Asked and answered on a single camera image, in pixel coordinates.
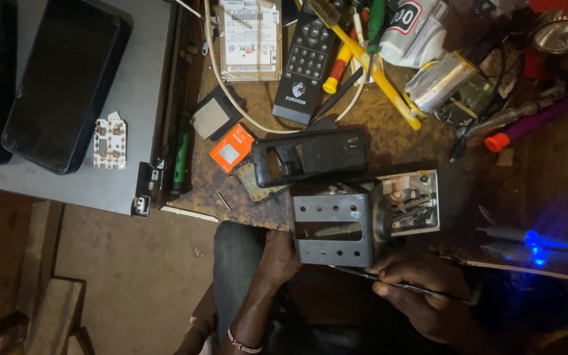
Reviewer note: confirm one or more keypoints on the person's right hand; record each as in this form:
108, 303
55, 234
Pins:
429, 305

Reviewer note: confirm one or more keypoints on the person's left hand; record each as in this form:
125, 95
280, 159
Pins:
276, 259

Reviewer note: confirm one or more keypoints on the person's left fingers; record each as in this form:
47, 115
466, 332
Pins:
295, 251

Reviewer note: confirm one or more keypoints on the grey perforated metal bracket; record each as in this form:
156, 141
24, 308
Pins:
333, 207

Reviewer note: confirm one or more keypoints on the thin metal tweezers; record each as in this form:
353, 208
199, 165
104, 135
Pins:
412, 287

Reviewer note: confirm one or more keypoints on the person's grey trouser leg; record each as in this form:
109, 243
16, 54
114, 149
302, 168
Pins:
234, 266

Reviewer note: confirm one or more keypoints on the black phone housing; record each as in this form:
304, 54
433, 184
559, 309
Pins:
333, 153

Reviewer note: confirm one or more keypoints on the orange phone battery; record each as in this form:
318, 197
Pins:
230, 148

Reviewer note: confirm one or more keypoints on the white box of small parts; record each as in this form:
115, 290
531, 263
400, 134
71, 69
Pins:
412, 207

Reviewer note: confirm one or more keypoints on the slim green screwdriver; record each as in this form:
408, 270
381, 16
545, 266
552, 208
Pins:
181, 158

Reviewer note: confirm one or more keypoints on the small grey display module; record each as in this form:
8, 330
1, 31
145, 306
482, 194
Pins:
210, 118

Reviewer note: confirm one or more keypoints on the black pointed probe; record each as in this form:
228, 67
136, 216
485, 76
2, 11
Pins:
336, 96

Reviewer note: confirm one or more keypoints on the red yellow screwdriver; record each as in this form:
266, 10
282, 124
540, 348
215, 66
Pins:
338, 69

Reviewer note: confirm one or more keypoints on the black remote control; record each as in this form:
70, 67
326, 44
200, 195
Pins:
306, 59

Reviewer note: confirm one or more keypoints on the yellow toothbrush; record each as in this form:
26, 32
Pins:
377, 74

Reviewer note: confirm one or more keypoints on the silver hard disk drive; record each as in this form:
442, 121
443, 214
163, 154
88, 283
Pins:
250, 44

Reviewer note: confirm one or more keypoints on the white keypad circuit board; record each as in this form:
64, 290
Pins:
110, 143

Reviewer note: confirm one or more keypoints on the silver wrapped battery pack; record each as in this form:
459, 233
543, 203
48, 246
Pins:
437, 81

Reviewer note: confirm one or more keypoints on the grey appliance casing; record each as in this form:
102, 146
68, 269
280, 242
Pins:
141, 88

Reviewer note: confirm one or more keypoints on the tool with blue light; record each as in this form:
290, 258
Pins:
535, 241

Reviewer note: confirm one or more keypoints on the wooden bench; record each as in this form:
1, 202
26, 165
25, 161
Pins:
54, 305

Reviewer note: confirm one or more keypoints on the white tube with red label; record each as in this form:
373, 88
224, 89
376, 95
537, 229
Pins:
412, 34

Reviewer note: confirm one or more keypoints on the purple tool with red cap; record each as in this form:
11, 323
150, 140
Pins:
535, 121

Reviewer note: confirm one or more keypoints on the large black plastic tray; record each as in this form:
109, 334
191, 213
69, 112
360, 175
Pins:
64, 84

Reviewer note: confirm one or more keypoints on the round silver lamp head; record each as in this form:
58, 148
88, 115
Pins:
562, 35

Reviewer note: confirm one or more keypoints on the phone frame with beige board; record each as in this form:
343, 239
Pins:
254, 185

